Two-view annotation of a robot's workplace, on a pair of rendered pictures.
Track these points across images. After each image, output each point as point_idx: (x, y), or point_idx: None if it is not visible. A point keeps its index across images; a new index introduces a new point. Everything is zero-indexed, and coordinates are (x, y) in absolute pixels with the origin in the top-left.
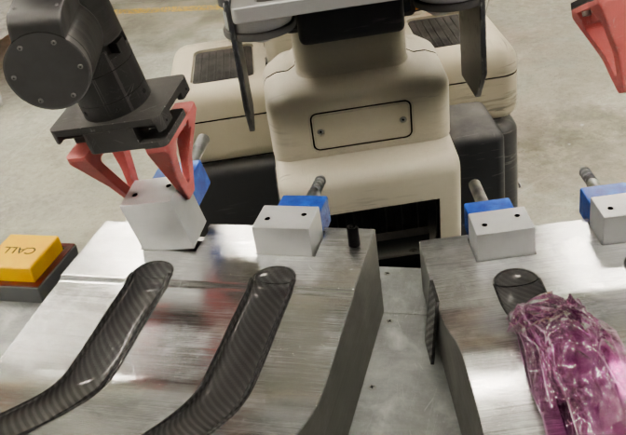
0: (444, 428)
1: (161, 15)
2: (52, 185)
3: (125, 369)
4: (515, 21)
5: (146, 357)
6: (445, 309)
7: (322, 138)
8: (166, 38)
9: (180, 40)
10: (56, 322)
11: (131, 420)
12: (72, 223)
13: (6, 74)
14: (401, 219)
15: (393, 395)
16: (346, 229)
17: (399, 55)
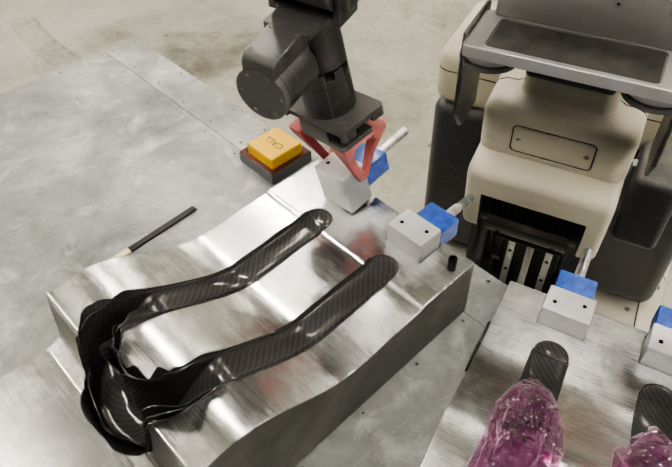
0: (438, 423)
1: None
2: (394, 33)
3: (261, 283)
4: None
5: (277, 281)
6: (484, 348)
7: (518, 143)
8: None
9: None
10: (246, 225)
11: (232, 330)
12: (393, 68)
13: (237, 85)
14: (551, 225)
15: (425, 378)
16: (455, 252)
17: (608, 107)
